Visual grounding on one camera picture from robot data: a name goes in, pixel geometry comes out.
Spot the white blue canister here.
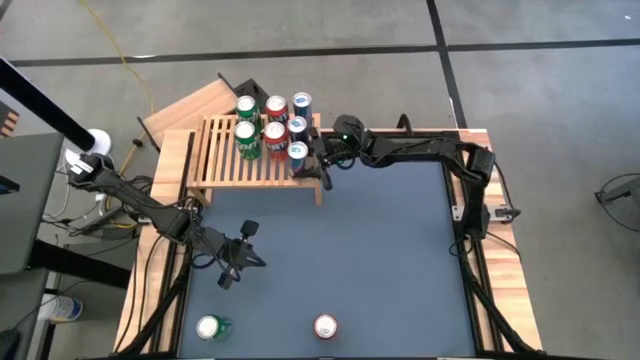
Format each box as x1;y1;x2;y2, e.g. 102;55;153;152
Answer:
37;294;84;324

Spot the orange black striped object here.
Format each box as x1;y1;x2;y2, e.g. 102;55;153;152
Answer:
0;102;20;139

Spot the yellow cable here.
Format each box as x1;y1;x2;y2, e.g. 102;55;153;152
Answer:
81;0;156;189

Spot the white round pole base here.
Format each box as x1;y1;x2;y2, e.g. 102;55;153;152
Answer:
63;128;112;166

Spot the green Sprite can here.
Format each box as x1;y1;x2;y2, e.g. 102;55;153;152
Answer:
234;94;261;124
233;120;263;161
195;313;234;344

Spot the wooden board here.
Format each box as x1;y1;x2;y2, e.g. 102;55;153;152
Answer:
137;78;244;151

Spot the grey desk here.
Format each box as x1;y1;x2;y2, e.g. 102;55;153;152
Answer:
0;132;65;277

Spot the white metal bracket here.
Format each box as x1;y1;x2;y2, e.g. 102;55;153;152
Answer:
451;203;501;222

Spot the blue silver Red Bull can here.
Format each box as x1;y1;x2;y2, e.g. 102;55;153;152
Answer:
291;91;314;121
287;140;310;176
287;115;310;144

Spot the grey stand foot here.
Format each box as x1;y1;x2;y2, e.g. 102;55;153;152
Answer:
594;174;640;205

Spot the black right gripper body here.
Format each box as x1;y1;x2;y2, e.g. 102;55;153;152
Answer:
307;132;354;171

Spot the red Fanta strawberry can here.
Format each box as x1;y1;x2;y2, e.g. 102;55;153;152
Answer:
264;94;290;124
262;121;291;162
312;313;340;342

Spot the black pole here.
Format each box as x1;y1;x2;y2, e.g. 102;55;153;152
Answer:
0;57;97;153

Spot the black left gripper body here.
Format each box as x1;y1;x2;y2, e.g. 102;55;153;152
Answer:
214;234;254;291

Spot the wooden slatted shelf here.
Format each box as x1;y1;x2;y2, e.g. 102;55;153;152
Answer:
186;113;324;207

